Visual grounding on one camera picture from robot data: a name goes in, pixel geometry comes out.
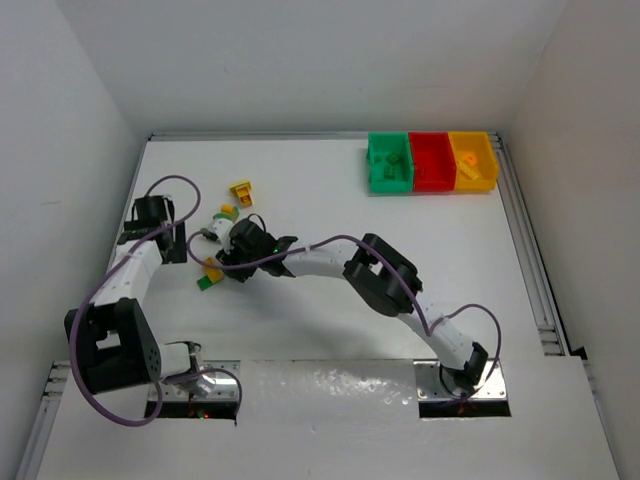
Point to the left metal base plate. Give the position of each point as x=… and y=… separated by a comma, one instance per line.
x=214, y=387

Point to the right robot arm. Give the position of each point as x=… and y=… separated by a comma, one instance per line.
x=384, y=279

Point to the red green flower lego stack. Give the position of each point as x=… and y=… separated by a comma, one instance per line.
x=224, y=217

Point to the green plastic bin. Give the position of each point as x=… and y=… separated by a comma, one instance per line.
x=382, y=144

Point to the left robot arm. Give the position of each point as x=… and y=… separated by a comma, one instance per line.
x=115, y=346

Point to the yellow long lego brick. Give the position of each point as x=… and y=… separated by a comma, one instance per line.
x=211, y=272

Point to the orange lego piece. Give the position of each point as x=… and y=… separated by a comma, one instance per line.
x=470, y=159

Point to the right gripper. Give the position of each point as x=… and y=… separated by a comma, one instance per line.
x=226, y=256

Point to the green square lego brick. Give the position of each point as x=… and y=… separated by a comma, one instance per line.
x=389, y=172

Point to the red plastic bin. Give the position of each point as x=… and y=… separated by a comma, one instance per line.
x=432, y=152

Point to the yellow plastic bin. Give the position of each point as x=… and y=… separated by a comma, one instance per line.
x=477, y=167

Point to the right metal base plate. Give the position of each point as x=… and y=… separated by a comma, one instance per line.
x=436, y=385

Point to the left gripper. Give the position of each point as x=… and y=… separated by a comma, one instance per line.
x=176, y=240

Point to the tan lego plate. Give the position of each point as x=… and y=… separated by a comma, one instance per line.
x=470, y=171

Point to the metal base plate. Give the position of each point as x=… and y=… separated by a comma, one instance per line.
x=436, y=385
x=214, y=387

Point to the yellow hollow lego block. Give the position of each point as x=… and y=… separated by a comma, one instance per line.
x=245, y=198

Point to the yellow arch lego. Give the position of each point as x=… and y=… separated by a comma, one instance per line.
x=241, y=188

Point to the aluminium frame rail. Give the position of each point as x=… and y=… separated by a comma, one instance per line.
x=545, y=313

